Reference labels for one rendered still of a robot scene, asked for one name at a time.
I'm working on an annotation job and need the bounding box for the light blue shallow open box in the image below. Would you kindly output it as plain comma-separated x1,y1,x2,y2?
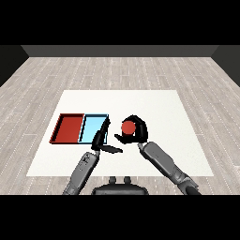
78,113,110,144

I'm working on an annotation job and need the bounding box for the red shallow open box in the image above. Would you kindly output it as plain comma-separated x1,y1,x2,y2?
49,112,85,145

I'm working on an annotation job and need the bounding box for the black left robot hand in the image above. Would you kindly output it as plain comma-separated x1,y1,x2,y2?
90,117,124,154

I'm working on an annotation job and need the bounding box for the dark grey robot body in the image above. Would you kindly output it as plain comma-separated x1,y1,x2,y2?
91,176,150,196

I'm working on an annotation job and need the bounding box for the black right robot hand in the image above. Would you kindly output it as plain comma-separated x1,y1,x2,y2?
113,114,149,145

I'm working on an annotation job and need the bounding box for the red can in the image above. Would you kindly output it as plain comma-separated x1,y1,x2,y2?
120,120,137,137

